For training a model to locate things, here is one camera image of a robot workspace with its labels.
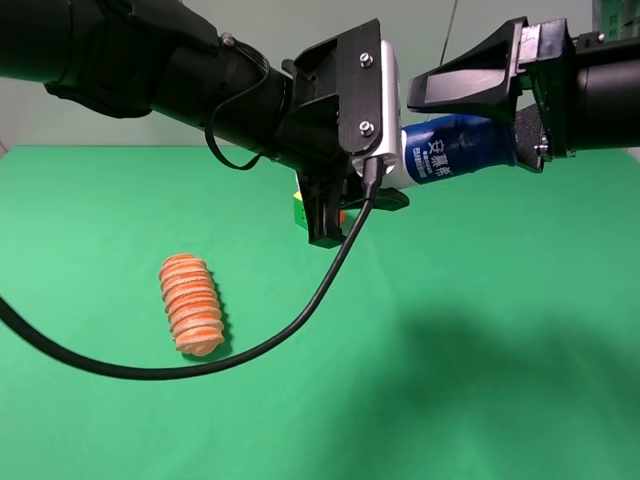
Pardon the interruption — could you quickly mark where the white blue-capped yogurt bottle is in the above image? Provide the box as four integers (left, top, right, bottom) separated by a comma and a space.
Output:
378, 114, 517, 190

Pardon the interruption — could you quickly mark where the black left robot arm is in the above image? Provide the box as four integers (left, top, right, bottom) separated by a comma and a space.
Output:
1, 1, 401, 248

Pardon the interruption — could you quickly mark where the black camera cable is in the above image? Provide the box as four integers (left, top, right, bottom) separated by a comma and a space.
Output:
0, 157, 385, 383

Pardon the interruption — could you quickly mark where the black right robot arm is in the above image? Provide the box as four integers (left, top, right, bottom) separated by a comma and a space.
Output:
407, 17, 639, 172

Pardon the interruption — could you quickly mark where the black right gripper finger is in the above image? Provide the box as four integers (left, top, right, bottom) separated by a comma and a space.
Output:
514, 104, 548, 173
407, 17, 528, 121

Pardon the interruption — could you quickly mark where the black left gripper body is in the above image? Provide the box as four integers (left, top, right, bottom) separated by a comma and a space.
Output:
276, 19, 383, 173

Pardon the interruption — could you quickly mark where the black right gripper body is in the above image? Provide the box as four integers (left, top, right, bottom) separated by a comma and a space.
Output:
517, 18, 603, 158

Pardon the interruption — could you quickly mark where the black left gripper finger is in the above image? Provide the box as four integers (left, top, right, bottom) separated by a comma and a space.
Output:
296, 165, 346, 247
340, 175, 409, 210

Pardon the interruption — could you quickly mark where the multicoloured puzzle cube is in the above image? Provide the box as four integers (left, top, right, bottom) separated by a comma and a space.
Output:
292, 189, 346, 227

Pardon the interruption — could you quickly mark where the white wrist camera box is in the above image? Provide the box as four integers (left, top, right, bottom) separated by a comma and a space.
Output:
370, 40, 403, 174

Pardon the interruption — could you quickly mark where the orange ridged bread toy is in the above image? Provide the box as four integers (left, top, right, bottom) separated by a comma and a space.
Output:
158, 254, 225, 357

